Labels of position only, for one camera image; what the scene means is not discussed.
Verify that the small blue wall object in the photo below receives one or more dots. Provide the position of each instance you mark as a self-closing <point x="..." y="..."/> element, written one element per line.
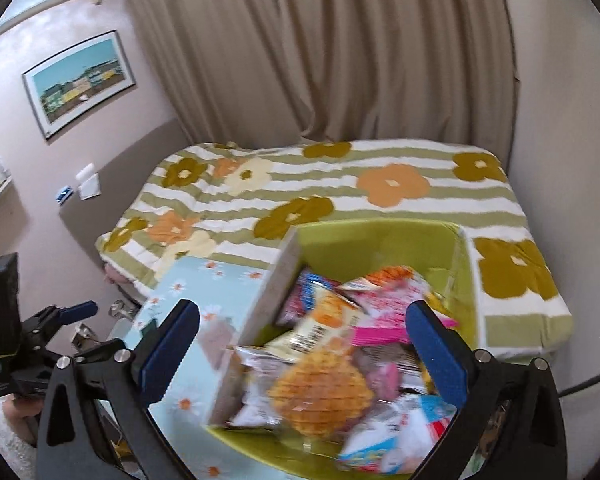
<point x="64" y="194"/>

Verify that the white wall switch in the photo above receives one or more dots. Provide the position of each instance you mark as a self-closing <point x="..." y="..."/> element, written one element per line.
<point x="87" y="180"/>

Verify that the beige curtain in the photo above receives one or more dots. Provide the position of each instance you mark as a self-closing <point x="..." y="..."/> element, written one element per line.
<point x="330" y="50"/>

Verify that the green storage box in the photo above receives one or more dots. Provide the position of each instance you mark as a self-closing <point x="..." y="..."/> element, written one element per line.
<point x="380" y="245"/>

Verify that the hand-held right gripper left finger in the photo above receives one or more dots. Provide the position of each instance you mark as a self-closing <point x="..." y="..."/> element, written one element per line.
<point x="172" y="345"/>

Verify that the brown headboard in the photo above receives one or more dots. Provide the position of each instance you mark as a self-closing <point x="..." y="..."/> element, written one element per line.
<point x="125" y="175"/>

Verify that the framed wall picture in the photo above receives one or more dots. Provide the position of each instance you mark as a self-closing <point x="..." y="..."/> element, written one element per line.
<point x="77" y="82"/>

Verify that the pile of snack packets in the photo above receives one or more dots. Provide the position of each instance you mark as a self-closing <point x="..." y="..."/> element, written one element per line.
<point x="320" y="390"/>

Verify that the pink bed sheet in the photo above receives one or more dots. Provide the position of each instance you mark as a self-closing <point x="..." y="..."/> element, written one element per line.
<point x="112" y="274"/>

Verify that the person's left forearm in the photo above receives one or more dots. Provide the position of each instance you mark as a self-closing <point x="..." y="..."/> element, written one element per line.
<point x="7" y="435"/>

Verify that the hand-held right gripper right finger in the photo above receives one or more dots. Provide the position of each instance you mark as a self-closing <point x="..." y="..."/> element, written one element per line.
<point x="437" y="350"/>

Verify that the striped flower blanket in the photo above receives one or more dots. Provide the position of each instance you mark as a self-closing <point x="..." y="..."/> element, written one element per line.
<point x="420" y="210"/>

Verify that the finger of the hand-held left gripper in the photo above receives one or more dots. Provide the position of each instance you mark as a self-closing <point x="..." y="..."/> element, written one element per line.
<point x="102" y="347"/>
<point x="77" y="310"/>

